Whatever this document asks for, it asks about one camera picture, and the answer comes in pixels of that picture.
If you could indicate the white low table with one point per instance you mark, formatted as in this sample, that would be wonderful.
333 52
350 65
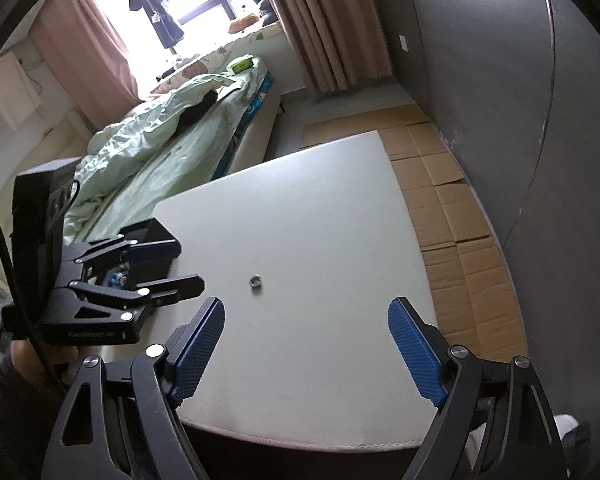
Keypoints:
305 210

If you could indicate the white sock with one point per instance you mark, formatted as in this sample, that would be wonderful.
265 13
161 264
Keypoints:
570 432

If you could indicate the patterned window seat cushion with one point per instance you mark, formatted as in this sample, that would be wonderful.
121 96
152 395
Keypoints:
205 62

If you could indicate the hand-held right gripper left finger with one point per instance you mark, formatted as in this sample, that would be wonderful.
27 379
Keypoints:
196 355

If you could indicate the light green duvet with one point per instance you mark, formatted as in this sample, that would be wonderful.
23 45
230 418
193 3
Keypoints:
140 130

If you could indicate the person's left hand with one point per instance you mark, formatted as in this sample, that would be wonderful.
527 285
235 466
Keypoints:
35 360

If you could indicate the orange plush toy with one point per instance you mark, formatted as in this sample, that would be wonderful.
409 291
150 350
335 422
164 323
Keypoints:
243 22

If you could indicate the white wall socket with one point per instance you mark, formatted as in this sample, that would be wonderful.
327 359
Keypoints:
404 43

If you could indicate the flattened cardboard floor sheets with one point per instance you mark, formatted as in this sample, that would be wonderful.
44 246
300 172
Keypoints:
455 210

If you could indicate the pink curtain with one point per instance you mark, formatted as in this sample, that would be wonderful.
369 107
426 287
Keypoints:
85 55
325 25

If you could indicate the dark cloth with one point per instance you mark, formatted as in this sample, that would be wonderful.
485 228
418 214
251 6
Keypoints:
197 107

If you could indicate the bed with green blanket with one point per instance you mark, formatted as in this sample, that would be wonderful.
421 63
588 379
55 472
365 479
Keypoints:
205 135

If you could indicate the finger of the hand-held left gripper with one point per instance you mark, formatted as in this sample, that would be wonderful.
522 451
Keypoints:
170 290
152 251

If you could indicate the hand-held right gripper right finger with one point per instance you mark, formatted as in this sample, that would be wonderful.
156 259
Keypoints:
415 355

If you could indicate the colourful patterned mattress cover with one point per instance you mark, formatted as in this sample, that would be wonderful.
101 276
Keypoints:
252 107

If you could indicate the dark blue cushion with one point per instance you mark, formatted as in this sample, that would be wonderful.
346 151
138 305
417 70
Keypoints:
262 2

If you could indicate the person's left forearm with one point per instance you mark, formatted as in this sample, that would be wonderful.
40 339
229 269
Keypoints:
25 412

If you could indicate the dark hanging garment with tag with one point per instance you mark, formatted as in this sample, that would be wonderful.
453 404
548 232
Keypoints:
152 5

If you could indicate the green packet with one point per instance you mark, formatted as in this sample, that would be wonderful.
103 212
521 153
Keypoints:
242 65

